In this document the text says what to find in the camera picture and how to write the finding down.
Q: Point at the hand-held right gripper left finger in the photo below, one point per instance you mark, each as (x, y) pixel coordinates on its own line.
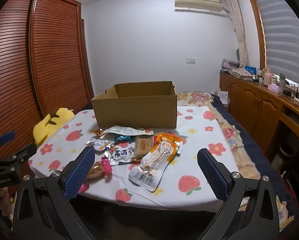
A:
(79, 172)

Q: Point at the brown slatted wardrobe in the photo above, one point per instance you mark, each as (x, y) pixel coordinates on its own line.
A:
(34, 55)

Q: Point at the purple folded cloth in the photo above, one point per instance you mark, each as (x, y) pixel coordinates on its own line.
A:
(229, 63)

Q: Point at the round bun packet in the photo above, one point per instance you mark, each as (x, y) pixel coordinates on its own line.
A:
(95, 172)

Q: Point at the clear biscuit packet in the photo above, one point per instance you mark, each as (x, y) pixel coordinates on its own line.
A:
(143, 146)

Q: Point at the brown cardboard box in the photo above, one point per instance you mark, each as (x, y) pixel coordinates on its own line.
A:
(137, 110)

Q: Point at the striped window blind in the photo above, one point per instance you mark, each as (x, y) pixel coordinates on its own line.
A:
(284, 30)

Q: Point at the dark blue bedding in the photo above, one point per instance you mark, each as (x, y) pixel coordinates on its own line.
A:
(259, 150)

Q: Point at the floral fabric bag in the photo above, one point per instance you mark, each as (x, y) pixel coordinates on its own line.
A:
(239, 73)

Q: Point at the wall air conditioner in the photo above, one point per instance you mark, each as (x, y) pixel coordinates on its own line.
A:
(198, 1)

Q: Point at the pink tissue box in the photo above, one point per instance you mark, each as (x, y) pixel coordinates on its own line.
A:
(274, 87)

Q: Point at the person's left hand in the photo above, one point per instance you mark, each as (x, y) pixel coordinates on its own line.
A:
(0, 201)

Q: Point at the long white snack packet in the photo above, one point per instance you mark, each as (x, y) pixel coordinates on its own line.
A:
(127, 130)

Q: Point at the white wall switch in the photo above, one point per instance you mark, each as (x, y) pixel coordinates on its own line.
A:
(190, 60)

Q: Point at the green bottle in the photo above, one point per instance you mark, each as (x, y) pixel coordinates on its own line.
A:
(282, 78)

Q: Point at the cream curtain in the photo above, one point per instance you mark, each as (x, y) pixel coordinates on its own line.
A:
(239, 25)

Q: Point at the wooden side cabinet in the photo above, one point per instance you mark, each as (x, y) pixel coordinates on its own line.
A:
(254, 105)

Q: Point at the teal candy wrapper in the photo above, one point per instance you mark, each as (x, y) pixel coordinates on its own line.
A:
(122, 138)

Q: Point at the small orange candy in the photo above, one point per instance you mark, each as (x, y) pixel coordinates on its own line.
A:
(98, 131)

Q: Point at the strawberry print cloth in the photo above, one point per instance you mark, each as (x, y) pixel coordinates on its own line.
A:
(194, 155)

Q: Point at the pink thermos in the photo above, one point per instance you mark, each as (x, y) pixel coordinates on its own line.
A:
(267, 76)

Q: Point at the dark trash bin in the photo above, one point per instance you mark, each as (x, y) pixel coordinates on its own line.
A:
(285, 152)

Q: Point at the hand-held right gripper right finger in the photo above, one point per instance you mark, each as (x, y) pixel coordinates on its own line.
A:
(212, 175)

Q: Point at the blue box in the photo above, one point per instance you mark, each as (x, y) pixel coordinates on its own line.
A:
(250, 69)

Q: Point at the orange and white snack packet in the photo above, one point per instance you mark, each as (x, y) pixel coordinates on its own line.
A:
(157, 160)

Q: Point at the yellow plush toy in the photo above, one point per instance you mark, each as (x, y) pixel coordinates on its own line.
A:
(49, 126)

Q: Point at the white paper bag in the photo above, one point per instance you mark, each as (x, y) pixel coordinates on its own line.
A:
(223, 97)

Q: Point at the floral blanket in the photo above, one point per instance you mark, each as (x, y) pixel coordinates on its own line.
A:
(229, 130)

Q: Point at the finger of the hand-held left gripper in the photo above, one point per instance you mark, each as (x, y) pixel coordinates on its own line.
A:
(24, 152)
(5, 136)

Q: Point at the white blue-print snack packet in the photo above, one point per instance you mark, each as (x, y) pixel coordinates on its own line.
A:
(120, 155)

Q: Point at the silver snack packet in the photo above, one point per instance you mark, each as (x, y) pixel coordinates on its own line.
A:
(99, 145)

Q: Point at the white power strip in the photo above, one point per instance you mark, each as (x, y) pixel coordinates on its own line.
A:
(298, 99)

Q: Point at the small white fan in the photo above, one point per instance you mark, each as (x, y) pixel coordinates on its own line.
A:
(238, 55)

